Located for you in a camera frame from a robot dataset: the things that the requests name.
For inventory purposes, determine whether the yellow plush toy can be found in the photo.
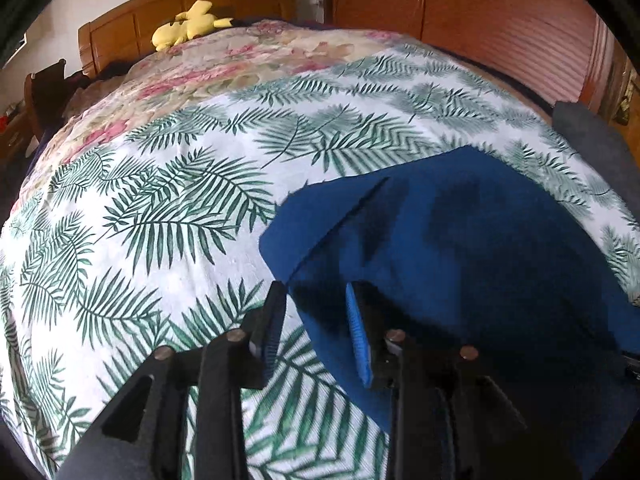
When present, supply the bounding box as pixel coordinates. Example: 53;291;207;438
151;0;233;52

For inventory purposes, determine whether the blue suit jacket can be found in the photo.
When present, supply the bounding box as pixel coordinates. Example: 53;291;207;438
259;145;640;480

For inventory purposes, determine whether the wooden wardrobe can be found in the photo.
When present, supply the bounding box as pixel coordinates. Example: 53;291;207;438
322;0;628;116

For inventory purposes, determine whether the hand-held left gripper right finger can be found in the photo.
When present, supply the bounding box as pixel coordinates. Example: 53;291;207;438
345;281;583;480

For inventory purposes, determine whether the floral quilt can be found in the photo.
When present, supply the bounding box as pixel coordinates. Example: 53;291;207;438
12;19;401;211

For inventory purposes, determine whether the wooden headboard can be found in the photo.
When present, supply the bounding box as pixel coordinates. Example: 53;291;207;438
77;0;297;80

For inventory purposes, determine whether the dark wooden chair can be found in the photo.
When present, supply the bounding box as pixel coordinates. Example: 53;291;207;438
24;58;71;143

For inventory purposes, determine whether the leaf print bed sheet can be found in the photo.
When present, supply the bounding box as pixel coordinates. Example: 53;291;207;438
0;42;640;480

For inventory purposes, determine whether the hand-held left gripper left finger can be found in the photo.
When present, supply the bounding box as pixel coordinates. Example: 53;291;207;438
55;281;288;480

